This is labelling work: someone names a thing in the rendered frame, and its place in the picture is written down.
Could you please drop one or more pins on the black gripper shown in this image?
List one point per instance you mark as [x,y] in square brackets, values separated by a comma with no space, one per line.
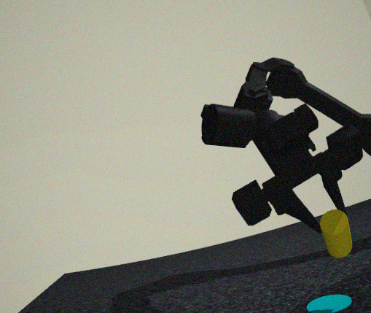
[344,150]

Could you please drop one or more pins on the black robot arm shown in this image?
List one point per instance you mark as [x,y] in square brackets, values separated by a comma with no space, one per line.
[250,117]

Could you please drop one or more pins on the yellow cylinder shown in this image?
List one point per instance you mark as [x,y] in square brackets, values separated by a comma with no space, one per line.
[335,227]

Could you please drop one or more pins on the cyan circle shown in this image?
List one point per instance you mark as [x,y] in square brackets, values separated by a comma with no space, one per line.
[329,304]

